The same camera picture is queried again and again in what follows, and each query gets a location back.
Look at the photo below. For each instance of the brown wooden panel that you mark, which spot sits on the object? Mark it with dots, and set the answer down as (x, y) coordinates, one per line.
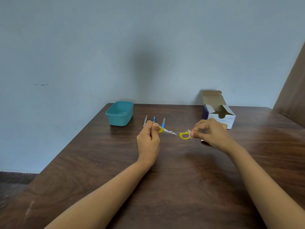
(292, 92)

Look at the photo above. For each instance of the open white cardboard box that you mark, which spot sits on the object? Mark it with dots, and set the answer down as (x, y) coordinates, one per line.
(219, 110)

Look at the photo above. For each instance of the white wipe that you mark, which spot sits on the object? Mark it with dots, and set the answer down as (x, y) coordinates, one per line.
(189, 132)

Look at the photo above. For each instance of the person's right thumb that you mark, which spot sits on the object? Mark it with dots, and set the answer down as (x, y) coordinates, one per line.
(196, 134)

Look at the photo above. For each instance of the person's right hand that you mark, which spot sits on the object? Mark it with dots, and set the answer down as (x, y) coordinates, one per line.
(214, 138)

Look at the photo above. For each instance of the person's left thumb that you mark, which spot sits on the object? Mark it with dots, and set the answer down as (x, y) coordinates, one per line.
(156, 127)

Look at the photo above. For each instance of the person's right forearm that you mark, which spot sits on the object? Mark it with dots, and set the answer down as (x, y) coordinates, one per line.
(264, 188)

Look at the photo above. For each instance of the silver metal tweezers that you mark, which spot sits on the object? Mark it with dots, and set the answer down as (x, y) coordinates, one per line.
(145, 121)

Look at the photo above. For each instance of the person's left hand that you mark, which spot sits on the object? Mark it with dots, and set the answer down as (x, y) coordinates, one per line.
(148, 145)

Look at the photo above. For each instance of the person's left forearm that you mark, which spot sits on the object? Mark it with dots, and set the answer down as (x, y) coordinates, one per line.
(102, 197)

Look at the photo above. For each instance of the teal plastic container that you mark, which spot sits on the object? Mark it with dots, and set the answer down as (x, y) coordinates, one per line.
(119, 113)

